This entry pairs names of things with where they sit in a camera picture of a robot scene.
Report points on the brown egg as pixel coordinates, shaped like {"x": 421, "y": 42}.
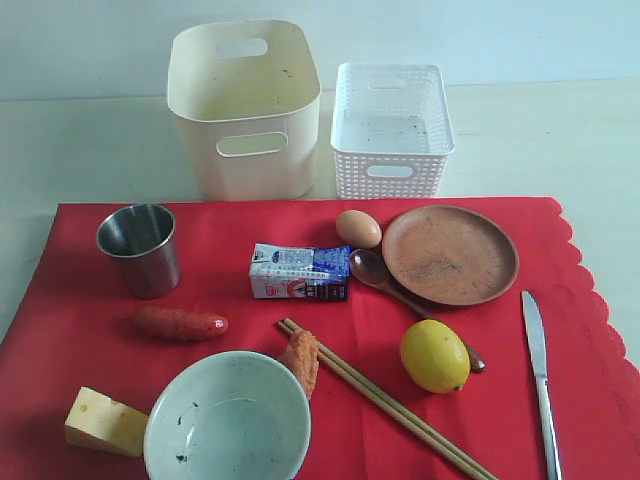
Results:
{"x": 358, "y": 229}

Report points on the small milk carton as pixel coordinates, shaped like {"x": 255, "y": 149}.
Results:
{"x": 309, "y": 273}

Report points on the orange fried shrimp piece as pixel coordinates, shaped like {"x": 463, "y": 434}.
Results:
{"x": 301, "y": 358}

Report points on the yellow lemon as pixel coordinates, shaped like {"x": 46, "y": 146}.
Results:
{"x": 435, "y": 357}

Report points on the stainless steel cup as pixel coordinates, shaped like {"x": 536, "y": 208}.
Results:
{"x": 139, "y": 240}

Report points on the red sausage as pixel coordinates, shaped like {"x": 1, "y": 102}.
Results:
{"x": 177, "y": 324}

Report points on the yellow cheese wedge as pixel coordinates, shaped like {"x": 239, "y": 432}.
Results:
{"x": 98, "y": 422}

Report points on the dark wooden spoon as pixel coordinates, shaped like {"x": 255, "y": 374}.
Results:
{"x": 369, "y": 268}

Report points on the brown wooden plate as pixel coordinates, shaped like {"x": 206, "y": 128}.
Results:
{"x": 450, "y": 255}

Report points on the white perforated plastic basket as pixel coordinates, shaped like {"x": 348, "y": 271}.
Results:
{"x": 391, "y": 131}

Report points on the cream plastic bin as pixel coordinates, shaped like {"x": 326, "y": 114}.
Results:
{"x": 245, "y": 96}

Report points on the pale green ceramic bowl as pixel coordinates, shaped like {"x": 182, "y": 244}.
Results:
{"x": 232, "y": 415}

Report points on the silver table knife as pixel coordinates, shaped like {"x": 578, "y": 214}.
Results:
{"x": 536, "y": 340}

